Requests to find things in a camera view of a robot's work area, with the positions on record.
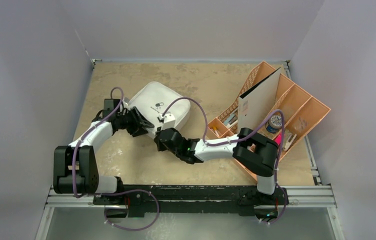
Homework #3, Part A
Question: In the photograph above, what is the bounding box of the grey medicine case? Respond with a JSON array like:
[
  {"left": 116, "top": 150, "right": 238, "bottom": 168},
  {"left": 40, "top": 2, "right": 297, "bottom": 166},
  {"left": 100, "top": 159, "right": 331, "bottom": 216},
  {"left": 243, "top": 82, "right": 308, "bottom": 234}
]
[{"left": 129, "top": 81, "right": 191, "bottom": 139}]

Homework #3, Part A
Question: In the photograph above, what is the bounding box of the grey stapler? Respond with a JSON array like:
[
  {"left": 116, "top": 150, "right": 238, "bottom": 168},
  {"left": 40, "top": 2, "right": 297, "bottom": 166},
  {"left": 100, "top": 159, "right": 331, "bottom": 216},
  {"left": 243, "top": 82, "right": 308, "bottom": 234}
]
[{"left": 223, "top": 113, "right": 238, "bottom": 129}]

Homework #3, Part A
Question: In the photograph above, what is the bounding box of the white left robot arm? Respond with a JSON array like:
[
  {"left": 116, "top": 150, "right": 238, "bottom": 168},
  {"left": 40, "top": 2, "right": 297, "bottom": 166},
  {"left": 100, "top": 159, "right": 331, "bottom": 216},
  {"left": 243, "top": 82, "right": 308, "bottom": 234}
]
[{"left": 53, "top": 98, "right": 154, "bottom": 205}]

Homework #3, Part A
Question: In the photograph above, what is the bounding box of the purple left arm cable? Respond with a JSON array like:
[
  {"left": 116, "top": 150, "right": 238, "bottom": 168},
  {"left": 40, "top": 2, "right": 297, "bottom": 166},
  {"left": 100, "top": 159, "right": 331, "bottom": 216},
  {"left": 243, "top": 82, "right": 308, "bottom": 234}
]
[{"left": 72, "top": 87, "right": 161, "bottom": 232}]

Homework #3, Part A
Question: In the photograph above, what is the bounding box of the yellow white marker pen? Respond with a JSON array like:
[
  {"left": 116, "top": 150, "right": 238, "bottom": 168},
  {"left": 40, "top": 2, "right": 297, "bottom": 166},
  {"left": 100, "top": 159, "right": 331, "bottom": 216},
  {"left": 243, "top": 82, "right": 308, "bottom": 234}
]
[{"left": 211, "top": 126, "right": 221, "bottom": 137}]

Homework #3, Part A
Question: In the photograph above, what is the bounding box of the white cardboard folder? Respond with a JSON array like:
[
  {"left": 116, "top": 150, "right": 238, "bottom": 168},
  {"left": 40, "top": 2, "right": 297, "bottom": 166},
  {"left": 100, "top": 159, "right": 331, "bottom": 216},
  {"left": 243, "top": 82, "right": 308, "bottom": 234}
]
[{"left": 237, "top": 68, "right": 281, "bottom": 133}]

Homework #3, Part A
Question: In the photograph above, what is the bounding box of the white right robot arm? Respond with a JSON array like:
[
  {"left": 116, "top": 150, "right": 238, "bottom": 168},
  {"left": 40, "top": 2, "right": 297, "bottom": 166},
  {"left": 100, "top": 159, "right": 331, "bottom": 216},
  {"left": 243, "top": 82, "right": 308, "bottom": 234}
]
[{"left": 154, "top": 127, "right": 280, "bottom": 204}]

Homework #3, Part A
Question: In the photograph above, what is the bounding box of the peach plastic desk organizer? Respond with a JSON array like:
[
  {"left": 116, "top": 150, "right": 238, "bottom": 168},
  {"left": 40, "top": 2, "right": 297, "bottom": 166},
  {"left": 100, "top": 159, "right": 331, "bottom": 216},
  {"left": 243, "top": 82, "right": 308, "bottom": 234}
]
[{"left": 206, "top": 61, "right": 330, "bottom": 186}]

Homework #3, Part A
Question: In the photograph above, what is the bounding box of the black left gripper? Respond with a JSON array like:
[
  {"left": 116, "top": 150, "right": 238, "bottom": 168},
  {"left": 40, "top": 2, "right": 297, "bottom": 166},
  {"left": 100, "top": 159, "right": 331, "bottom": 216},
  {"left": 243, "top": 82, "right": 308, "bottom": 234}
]
[{"left": 116, "top": 107, "right": 153, "bottom": 137}]

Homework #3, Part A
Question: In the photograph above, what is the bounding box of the pink sticky note block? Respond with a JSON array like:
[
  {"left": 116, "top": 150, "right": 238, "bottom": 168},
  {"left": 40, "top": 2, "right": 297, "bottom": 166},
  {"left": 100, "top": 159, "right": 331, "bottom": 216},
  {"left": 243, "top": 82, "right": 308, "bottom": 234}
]
[{"left": 274, "top": 133, "right": 282, "bottom": 146}]

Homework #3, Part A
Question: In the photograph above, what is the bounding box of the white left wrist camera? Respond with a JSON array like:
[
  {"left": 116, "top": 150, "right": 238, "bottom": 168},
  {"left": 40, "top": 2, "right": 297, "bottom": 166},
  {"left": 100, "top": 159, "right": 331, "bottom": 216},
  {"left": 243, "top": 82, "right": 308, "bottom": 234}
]
[{"left": 121, "top": 97, "right": 130, "bottom": 109}]

